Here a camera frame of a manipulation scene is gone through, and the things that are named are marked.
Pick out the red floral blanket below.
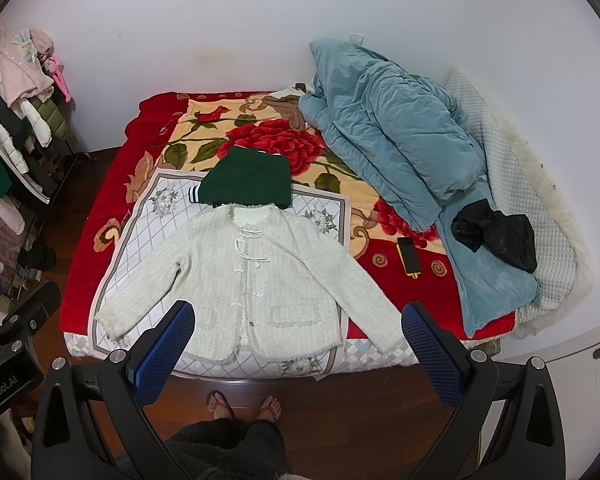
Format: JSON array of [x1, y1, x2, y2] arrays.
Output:
[[59, 90, 517, 342]]

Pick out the white fuzzy jacket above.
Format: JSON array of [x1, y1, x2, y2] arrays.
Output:
[[96, 205, 403, 363]]

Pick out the white textured mattress pad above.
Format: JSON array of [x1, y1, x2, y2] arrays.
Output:
[[446, 70, 595, 339]]

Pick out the person's right foot sandal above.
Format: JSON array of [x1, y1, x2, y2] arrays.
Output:
[[256, 394, 283, 424]]

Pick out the white diamond-pattern mat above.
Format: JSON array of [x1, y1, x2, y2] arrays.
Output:
[[85, 170, 351, 382]]

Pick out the white cabinet with handle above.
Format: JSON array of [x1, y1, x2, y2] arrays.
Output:
[[495, 315, 600, 479]]

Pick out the folded dark green sweater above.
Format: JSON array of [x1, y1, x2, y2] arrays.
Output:
[[194, 146, 292, 209]]

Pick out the black phone yellow case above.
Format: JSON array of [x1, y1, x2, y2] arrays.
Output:
[[396, 237, 422, 280]]

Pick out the person's foot sandal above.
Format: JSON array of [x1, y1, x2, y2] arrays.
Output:
[[256, 394, 283, 424], [206, 390, 235, 420]]

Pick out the black plastic bag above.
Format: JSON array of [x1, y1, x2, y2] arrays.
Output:
[[451, 198, 538, 273]]

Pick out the dark fuzzy trousers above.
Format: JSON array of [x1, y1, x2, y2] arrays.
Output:
[[164, 418, 291, 479]]

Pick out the clothes rack with garments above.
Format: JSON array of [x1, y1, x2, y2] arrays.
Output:
[[0, 23, 79, 283]]

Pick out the blue quilted duvet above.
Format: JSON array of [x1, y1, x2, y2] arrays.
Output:
[[299, 39, 539, 336]]

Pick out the person's left foot sandal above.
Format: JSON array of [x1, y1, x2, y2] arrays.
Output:
[[206, 390, 235, 420]]

